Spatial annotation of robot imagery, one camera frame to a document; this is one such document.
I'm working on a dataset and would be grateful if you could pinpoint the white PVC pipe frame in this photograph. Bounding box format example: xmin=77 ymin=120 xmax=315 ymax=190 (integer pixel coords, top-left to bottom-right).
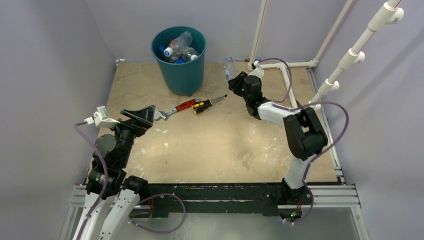
xmin=247 ymin=0 xmax=405 ymax=110

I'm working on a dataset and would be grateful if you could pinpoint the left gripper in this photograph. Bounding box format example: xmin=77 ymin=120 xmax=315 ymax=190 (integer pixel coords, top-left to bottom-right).
xmin=107 ymin=105 xmax=155 ymax=166

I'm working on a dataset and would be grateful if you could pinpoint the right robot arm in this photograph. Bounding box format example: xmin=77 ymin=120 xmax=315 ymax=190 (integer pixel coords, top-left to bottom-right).
xmin=225 ymin=71 xmax=328 ymax=204

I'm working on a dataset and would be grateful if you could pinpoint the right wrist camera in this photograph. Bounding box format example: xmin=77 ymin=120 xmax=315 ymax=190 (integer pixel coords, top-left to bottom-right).
xmin=248 ymin=60 xmax=265 ymax=79

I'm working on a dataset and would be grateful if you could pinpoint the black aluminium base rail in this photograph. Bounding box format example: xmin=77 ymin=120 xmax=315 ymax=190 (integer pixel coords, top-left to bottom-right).
xmin=67 ymin=180 xmax=360 ymax=220

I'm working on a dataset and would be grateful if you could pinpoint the red-handled adjustable wrench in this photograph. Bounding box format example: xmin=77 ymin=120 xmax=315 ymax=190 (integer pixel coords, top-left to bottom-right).
xmin=153 ymin=98 xmax=201 ymax=121

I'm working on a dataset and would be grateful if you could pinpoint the white-label clear bottle white cap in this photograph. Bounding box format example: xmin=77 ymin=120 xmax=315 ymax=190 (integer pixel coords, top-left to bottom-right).
xmin=181 ymin=47 xmax=199 ymax=62

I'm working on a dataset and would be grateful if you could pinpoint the yellow black handled screwdriver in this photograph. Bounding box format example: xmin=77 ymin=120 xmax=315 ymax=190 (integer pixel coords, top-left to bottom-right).
xmin=191 ymin=94 xmax=228 ymax=115

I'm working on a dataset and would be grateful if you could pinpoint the teal plastic bin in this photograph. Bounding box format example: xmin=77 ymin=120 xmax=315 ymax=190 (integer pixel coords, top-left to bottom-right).
xmin=150 ymin=26 xmax=207 ymax=96

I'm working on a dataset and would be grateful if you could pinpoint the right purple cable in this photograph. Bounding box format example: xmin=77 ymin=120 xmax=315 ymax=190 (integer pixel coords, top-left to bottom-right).
xmin=253 ymin=58 xmax=350 ymax=190

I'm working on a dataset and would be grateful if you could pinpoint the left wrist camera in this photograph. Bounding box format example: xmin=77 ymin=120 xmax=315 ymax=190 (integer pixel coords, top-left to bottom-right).
xmin=84 ymin=105 xmax=120 ymax=129

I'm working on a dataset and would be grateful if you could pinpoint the purple cable loop under rail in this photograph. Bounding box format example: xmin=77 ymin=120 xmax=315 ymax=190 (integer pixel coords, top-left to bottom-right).
xmin=127 ymin=193 xmax=187 ymax=234

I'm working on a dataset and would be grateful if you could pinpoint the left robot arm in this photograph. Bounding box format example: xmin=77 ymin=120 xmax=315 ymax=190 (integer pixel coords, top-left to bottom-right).
xmin=73 ymin=105 xmax=156 ymax=240

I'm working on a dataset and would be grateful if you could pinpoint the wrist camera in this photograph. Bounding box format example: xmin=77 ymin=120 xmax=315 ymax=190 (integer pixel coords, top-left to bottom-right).
xmin=84 ymin=105 xmax=120 ymax=129
xmin=248 ymin=60 xmax=265 ymax=79

